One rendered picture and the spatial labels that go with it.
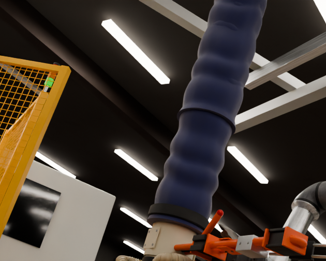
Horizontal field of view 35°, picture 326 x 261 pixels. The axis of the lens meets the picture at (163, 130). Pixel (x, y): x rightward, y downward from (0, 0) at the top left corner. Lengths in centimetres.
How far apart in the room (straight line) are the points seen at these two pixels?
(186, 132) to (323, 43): 221
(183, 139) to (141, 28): 401
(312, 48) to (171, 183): 240
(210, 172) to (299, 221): 42
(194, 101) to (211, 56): 21
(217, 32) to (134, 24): 373
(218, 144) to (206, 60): 35
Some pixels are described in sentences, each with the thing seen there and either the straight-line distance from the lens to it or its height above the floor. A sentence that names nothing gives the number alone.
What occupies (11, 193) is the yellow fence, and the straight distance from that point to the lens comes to 280.
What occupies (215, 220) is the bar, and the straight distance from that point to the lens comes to 168.
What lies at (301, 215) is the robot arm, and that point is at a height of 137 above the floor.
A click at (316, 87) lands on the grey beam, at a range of 452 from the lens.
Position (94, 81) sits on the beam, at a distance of 678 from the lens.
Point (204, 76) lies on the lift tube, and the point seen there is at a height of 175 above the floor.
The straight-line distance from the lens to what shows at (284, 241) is 132.
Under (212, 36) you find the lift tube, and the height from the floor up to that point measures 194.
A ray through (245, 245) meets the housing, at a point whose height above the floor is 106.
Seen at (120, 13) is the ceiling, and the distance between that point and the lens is 576.
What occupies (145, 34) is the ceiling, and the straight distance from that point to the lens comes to 593.
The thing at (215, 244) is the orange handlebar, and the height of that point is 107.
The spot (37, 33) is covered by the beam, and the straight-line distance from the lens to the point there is 627.
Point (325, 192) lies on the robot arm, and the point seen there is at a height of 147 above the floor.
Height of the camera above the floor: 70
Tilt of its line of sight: 24 degrees up
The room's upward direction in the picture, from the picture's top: 18 degrees clockwise
